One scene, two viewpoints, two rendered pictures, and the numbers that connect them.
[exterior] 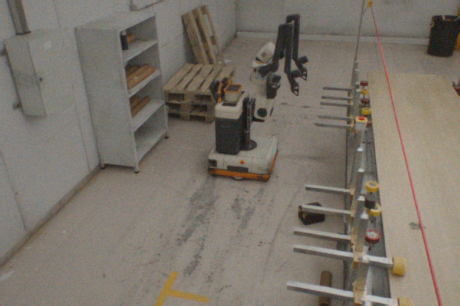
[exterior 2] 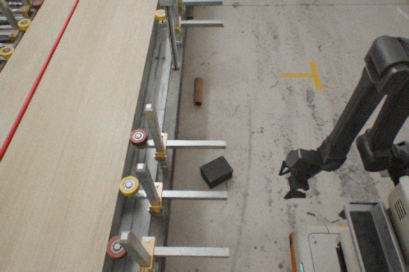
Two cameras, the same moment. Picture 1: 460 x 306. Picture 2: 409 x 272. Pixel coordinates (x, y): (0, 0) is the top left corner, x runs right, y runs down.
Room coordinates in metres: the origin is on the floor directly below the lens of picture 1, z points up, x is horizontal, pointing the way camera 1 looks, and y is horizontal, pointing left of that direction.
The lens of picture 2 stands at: (4.01, -1.04, 2.01)
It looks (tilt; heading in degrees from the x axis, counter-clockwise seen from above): 55 degrees down; 168
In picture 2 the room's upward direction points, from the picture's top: 2 degrees counter-clockwise
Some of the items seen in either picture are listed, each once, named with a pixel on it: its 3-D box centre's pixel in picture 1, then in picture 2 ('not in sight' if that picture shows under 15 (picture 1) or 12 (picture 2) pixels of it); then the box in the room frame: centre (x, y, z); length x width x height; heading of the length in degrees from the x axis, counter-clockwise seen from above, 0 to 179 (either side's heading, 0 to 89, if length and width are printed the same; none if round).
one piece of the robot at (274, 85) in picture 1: (272, 84); (372, 244); (3.89, -0.45, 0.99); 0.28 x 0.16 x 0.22; 165
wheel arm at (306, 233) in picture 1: (333, 237); not in sight; (1.78, -0.57, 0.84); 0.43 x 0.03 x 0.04; 75
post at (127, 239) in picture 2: (354, 93); (141, 256); (3.72, -1.22, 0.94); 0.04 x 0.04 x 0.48; 75
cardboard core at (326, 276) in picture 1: (325, 289); (198, 91); (2.15, -0.68, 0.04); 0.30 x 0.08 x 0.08; 165
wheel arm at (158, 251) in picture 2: (343, 105); (172, 251); (3.71, -1.12, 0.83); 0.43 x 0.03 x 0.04; 75
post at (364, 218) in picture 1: (358, 253); not in sight; (1.55, -0.63, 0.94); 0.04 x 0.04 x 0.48; 75
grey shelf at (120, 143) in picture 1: (129, 91); not in sight; (4.36, 1.10, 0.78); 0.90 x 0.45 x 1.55; 165
